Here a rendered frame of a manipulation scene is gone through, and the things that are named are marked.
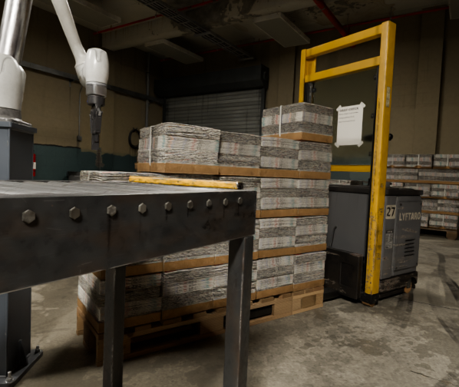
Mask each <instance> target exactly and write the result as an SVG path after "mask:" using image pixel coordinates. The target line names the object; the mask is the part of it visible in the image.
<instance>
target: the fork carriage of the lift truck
mask: <svg viewBox="0 0 459 387"><path fill-rule="evenodd" d="M323 251H325V252H326V258H325V261H324V262H325V264H324V265H325V268H324V269H325V277H323V278H325V282H324V285H323V286H324V288H326V287H330V288H333V289H336V290H338V291H339V294H341V295H343V296H347V297H349V298H352V299H356V300H357V299H361V290H362V267H363V254H359V253H353V252H349V251H346V250H340V249H336V248H333V247H330V246H327V247H326V250H323Z"/></svg>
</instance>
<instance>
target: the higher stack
mask: <svg viewBox="0 0 459 387"><path fill-rule="evenodd" d="M333 112H334V110H333V108H330V107H324V106H321V105H317V104H310V103H305V102H301V103H295V104H289V105H286V106H282V105H281V106H280V107H273V108H269V109H265V110H263V118H262V123H261V125H262V136H266V135H275V134H279V136H280V134H289V133H297V132H306V133H311V134H321V135H327V136H332V135H333V126H332V117H333ZM295 141H299V149H298V151H299V153H298V157H297V159H298V160H299V162H298V169H297V171H313V172H327V173H330V170H331V162H332V158H331V156H332V154H331V152H332V150H331V149H332V145H329V144H332V143H326V142H320V141H309V140H303V139H301V140H295ZM293 179H297V184H298V185H297V189H296V190H297V191H296V197H298V199H297V208H296V209H298V212H299V209H317V208H328V207H329V189H328V188H329V187H328V185H329V181H327V180H330V179H310V178H293ZM292 217H295V218H296V232H295V236H296V238H295V242H294V243H295V246H294V247H297V246H309V245H316V244H323V243H326V240H327V239H326V237H327V236H326V234H327V232H328V231H327V230H328V224H327V218H328V217H327V216H324V215H315V216H292ZM291 255H293V264H294V268H293V269H294V271H293V280H292V284H293V285H295V284H299V283H305V282H309V281H313V280H321V279H323V277H325V269H324V268H325V265H324V264H325V262H324V261H325V258H326V252H325V251H322V250H320V251H314V252H307V253H297V254H291ZM290 293H291V294H292V311H291V312H292V315H294V314H296V313H302V312H305V311H308V310H311V309H316V308H319V307H323V293H324V286H315V287H312V288H308V289H301V290H298V291H294V292H293V291H292V292H290Z"/></svg>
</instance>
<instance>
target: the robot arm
mask: <svg viewBox="0 0 459 387"><path fill-rule="evenodd" d="M51 1H52V4H53V6H54V9H55V11H56V13H57V15H58V18H59V21H60V23H61V26H62V28H63V30H64V33H65V36H66V38H67V40H68V44H69V45H70V48H71V51H72V53H73V55H74V58H75V61H76V64H75V66H74V68H75V70H76V72H77V75H78V79H79V81H80V83H81V84H82V86H84V87H85V88H86V95H87V96H88V105H89V106H91V113H90V114H89V116H90V126H91V149H92V150H97V151H98V150H99V134H100V132H101V119H102V114H103V111H101V107H104V106H105V97H107V81H108V78H109V61H108V57H107V53H106V51H104V50H102V49H99V48H90V49H88V52H87V53H86V52H85V50H84V48H83V46H82V44H81V41H80V38H79V36H78V32H77V29H76V27H75V24H74V19H73V17H72V14H71V10H70V8H69V5H68V1H67V0H51ZM32 2H33V0H5V6H4V10H3V15H2V22H1V27H0V121H11V122H14V123H17V124H23V125H26V126H29V127H32V124H29V123H27V122H24V121H23V120H22V119H21V104H22V102H23V94H24V92H25V79H26V73H25V71H24V70H23V68H22V67H21V60H22V56H23V51H24V47H25V39H26V35H27V30H28V23H29V18H30V14H31V6H32Z"/></svg>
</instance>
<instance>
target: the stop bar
mask: <svg viewBox="0 0 459 387"><path fill-rule="evenodd" d="M129 182H134V183H146V184H168V185H179V186H191V187H212V188H223V189H235V190H242V189H243V182H230V181H216V180H189V179H175V178H161V177H133V176H129Z"/></svg>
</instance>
